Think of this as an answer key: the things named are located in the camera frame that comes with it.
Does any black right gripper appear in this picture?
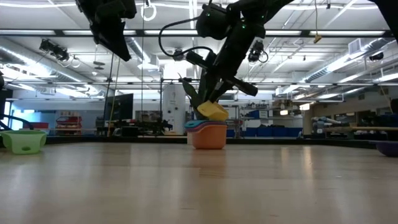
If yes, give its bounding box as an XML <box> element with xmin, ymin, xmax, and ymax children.
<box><xmin>185</xmin><ymin>23</ymin><xmax>267</xmax><ymax>105</ymax></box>

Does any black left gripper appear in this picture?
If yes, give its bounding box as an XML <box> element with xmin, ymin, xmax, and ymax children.
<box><xmin>76</xmin><ymin>0</ymin><xmax>137</xmax><ymax>62</ymax></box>

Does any yellow measuring cup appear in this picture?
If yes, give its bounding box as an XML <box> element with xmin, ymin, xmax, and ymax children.
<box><xmin>197</xmin><ymin>100</ymin><xmax>229</xmax><ymax>122</ymax></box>

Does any teal measuring cup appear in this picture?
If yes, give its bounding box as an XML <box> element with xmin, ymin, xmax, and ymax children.
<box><xmin>184</xmin><ymin>119</ymin><xmax>210</xmax><ymax>128</ymax></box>

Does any orange measuring cup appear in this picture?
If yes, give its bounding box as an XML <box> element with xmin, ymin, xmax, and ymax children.
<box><xmin>190</xmin><ymin>123</ymin><xmax>228</xmax><ymax>150</ymax></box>

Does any green measuring cup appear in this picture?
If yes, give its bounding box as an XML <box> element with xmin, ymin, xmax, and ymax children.
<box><xmin>0</xmin><ymin>129</ymin><xmax>48</xmax><ymax>156</ymax></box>

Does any purple measuring cup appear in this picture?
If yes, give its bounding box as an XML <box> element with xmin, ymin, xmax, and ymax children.
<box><xmin>369</xmin><ymin>140</ymin><xmax>398</xmax><ymax>157</ymax></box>

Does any green snake plant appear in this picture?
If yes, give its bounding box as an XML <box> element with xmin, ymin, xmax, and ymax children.
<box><xmin>177</xmin><ymin>73</ymin><xmax>203</xmax><ymax>121</ymax></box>

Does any white cylindrical tank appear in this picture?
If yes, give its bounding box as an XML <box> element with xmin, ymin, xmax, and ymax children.
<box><xmin>162</xmin><ymin>83</ymin><xmax>187</xmax><ymax>135</ymax></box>

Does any thin black pole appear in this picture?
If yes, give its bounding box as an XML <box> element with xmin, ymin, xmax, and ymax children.
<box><xmin>102</xmin><ymin>52</ymin><xmax>115</xmax><ymax>138</ymax></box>

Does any thin yellow pole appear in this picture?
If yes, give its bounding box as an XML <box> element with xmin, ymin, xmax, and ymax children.
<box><xmin>107</xmin><ymin>57</ymin><xmax>121</xmax><ymax>138</ymax></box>

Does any black monitor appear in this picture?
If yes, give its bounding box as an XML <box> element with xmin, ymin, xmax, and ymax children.
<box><xmin>104</xmin><ymin>93</ymin><xmax>134</xmax><ymax>122</ymax></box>

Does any shelf with blue bins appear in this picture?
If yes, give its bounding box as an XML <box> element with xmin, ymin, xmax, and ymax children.
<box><xmin>226</xmin><ymin>105</ymin><xmax>304</xmax><ymax>138</ymax></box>

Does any red storage bin rack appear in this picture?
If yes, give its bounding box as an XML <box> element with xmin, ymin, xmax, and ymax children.
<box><xmin>55</xmin><ymin>115</ymin><xmax>83</xmax><ymax>136</ymax></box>

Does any black equipment bench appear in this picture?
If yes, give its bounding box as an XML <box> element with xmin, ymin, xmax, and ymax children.
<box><xmin>95</xmin><ymin>119</ymin><xmax>174</xmax><ymax>138</ymax></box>

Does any wooden bench top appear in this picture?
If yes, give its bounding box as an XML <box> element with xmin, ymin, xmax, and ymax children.
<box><xmin>323</xmin><ymin>125</ymin><xmax>398</xmax><ymax>132</ymax></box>

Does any white hanging cable loop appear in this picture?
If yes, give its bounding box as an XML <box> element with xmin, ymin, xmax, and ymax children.
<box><xmin>140</xmin><ymin>0</ymin><xmax>158</xmax><ymax>22</ymax></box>

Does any black ceiling cable reel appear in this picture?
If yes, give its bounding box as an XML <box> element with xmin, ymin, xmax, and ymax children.
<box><xmin>248</xmin><ymin>39</ymin><xmax>269</xmax><ymax>63</ymax></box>
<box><xmin>39</xmin><ymin>39</ymin><xmax>71</xmax><ymax>62</ymax></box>
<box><xmin>172</xmin><ymin>48</ymin><xmax>185</xmax><ymax>62</ymax></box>

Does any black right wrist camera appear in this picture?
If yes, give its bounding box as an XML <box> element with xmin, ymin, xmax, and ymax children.
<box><xmin>195</xmin><ymin>2</ymin><xmax>231</xmax><ymax>40</ymax></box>

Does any black overhead frame beam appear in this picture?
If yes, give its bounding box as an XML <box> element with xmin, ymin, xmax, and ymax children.
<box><xmin>0</xmin><ymin>29</ymin><xmax>398</xmax><ymax>39</ymax></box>

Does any yellow hanging cord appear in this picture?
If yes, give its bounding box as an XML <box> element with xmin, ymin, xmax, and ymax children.
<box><xmin>313</xmin><ymin>0</ymin><xmax>323</xmax><ymax>44</ymax></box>

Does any silver ceiling air duct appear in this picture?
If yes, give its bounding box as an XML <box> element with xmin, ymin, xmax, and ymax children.
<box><xmin>303</xmin><ymin>37</ymin><xmax>398</xmax><ymax>85</ymax></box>

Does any black curved cable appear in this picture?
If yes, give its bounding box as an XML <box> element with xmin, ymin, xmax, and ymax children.
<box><xmin>0</xmin><ymin>113</ymin><xmax>34</xmax><ymax>131</ymax></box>

